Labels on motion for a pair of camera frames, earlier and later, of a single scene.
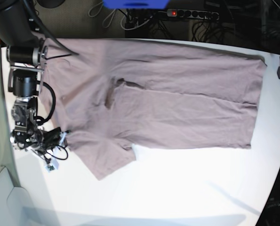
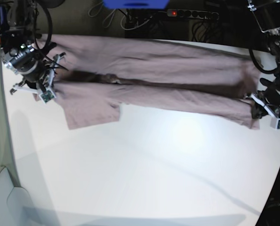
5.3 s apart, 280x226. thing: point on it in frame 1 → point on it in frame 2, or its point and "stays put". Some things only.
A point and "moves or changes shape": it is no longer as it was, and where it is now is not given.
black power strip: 192,14 stays put
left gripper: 46,140 → 42,83
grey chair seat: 9,205 stays put
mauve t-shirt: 116,94 moves or changes shape
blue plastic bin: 138,4 stays put
